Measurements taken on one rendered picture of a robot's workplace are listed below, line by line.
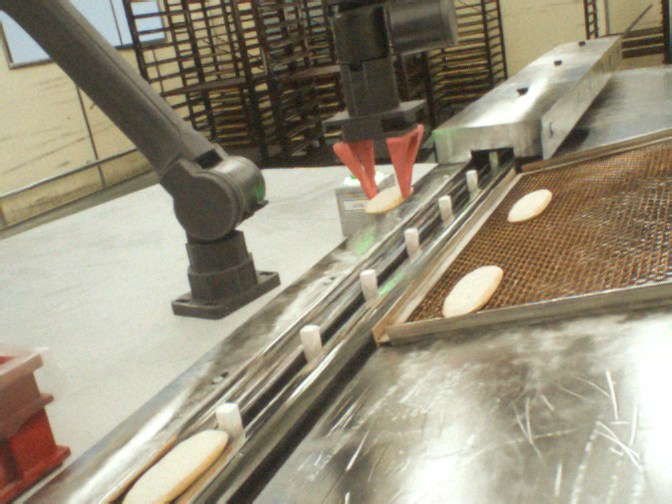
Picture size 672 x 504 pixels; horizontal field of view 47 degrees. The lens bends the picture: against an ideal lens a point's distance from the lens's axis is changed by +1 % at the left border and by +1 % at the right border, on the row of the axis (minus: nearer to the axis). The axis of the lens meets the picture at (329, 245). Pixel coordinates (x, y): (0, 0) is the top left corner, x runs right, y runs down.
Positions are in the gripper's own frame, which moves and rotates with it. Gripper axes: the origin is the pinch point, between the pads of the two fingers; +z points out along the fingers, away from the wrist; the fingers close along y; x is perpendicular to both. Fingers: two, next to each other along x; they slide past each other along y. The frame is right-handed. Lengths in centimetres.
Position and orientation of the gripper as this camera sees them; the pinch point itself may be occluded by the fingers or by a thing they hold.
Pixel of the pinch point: (388, 191)
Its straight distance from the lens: 86.7
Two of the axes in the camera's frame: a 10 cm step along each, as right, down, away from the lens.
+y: -8.9, 0.5, 4.5
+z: 1.9, 9.4, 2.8
